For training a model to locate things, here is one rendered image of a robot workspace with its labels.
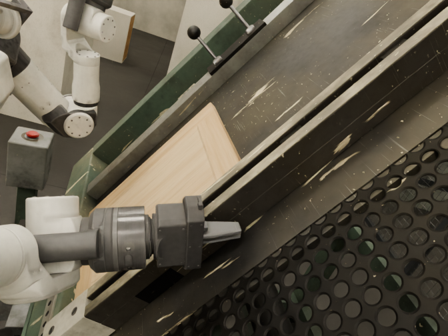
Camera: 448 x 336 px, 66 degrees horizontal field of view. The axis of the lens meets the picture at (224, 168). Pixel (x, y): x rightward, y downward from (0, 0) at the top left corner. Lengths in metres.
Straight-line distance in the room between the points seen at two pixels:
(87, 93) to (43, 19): 2.24
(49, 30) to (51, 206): 2.78
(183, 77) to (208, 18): 3.29
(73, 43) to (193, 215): 0.66
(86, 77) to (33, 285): 0.66
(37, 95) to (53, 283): 0.61
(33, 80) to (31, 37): 2.32
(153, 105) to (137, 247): 0.85
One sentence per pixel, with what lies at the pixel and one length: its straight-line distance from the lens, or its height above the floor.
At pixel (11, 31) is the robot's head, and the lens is 0.74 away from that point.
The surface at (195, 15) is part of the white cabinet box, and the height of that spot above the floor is 1.16.
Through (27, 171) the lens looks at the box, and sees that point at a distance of 1.36.
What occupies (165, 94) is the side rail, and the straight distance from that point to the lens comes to 1.25.
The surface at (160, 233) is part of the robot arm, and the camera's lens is 0.48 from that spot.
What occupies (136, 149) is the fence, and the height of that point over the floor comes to 1.09.
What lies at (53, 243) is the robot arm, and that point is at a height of 1.27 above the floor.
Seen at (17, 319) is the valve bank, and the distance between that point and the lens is 1.04.
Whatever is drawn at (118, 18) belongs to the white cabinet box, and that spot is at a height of 0.64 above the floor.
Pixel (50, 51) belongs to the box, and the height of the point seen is 0.67.
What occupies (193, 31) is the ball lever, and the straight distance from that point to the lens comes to 1.02.
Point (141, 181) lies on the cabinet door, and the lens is 0.93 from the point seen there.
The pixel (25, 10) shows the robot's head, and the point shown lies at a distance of 0.74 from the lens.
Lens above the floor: 1.59
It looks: 27 degrees down
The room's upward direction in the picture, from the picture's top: 21 degrees clockwise
